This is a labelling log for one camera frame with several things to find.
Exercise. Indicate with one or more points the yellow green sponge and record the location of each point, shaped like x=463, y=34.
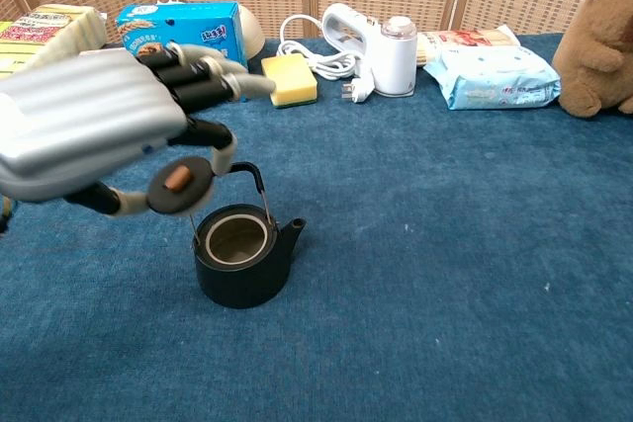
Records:
x=292, y=78

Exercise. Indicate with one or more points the black teapot lid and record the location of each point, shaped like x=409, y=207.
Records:
x=190, y=192

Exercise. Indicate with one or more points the blue cookie box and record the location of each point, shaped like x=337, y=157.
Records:
x=198, y=26

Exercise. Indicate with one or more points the brown capybara plush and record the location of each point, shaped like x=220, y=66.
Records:
x=598, y=46

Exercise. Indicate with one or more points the white handheld steamer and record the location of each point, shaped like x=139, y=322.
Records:
x=395, y=61

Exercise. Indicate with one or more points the light blue wet wipes pack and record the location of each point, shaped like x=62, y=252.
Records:
x=494, y=78

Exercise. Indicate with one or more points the blue table cloth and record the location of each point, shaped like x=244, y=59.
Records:
x=420, y=244

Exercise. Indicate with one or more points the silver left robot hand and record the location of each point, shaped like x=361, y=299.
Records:
x=84, y=120

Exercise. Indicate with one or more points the yellow sponge multipack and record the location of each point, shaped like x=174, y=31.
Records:
x=54, y=34

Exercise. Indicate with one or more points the beige bowl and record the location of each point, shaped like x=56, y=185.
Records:
x=251, y=31

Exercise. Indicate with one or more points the black cast iron teapot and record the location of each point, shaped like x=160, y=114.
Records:
x=237, y=278

